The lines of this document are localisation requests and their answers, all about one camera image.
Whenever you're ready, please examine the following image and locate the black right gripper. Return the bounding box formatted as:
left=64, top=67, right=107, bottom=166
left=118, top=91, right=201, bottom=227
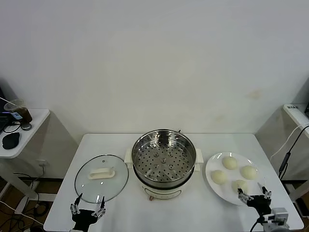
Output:
left=237, top=182, right=273, bottom=216

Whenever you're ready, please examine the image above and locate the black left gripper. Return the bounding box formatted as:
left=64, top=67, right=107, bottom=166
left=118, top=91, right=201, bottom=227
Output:
left=70, top=192, right=107, bottom=231

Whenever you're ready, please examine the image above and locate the white steamed baozi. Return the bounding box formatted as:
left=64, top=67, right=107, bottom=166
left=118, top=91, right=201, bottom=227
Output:
left=231, top=179, right=249, bottom=194
left=240, top=165, right=257, bottom=180
left=211, top=169, right=227, bottom=186
left=222, top=156, right=239, bottom=170

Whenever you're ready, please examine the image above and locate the glass lid with cream handle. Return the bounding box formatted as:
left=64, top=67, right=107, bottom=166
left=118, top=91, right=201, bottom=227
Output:
left=74, top=154, right=129, bottom=204

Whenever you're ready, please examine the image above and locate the stainless steel steamer basket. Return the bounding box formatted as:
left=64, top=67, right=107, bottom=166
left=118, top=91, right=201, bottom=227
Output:
left=131, top=130, right=197, bottom=188

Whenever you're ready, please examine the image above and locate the white round plate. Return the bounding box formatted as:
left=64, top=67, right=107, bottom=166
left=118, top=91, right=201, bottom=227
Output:
left=205, top=151, right=267, bottom=206

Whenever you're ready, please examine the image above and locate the white side table with label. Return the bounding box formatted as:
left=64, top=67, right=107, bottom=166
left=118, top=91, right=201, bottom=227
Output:
left=255, top=103, right=309, bottom=206

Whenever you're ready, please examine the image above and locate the cream electric cooking pot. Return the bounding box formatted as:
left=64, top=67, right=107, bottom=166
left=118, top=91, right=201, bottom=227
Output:
left=124, top=147, right=203, bottom=202

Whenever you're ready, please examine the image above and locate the white side table with cup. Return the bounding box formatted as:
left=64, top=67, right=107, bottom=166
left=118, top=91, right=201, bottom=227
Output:
left=0, top=108, right=79, bottom=203

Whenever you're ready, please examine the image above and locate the black computer mouse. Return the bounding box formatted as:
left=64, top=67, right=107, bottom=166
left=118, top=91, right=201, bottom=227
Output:
left=1, top=132, right=20, bottom=149

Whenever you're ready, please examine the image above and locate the plastic cup of iced coffee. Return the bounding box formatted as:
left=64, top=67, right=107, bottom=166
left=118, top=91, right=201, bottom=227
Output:
left=3, top=99, right=33, bottom=123

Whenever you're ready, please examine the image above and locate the black electronic device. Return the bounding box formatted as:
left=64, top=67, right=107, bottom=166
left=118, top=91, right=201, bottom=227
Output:
left=0, top=111, right=14, bottom=126

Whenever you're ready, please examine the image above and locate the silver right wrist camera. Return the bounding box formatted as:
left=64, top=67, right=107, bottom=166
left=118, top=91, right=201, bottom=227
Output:
left=269, top=208, right=290, bottom=224

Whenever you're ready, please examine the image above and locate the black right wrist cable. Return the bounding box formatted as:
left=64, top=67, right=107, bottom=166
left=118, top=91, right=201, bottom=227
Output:
left=250, top=215, right=265, bottom=232

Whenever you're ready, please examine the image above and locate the black cable with inline box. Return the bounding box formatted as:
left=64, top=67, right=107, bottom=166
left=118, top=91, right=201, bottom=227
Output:
left=279, top=124, right=309, bottom=180

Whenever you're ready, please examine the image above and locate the tangled black cable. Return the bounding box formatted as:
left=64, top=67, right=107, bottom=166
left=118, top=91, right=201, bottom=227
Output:
left=0, top=172, right=57, bottom=232

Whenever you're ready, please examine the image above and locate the thick white cable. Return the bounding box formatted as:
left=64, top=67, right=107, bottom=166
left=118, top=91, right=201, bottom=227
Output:
left=269, top=122, right=309, bottom=160

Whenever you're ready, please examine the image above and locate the looped black desk cable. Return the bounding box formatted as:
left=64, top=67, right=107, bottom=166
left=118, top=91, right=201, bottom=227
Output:
left=2, top=120, right=22, bottom=133

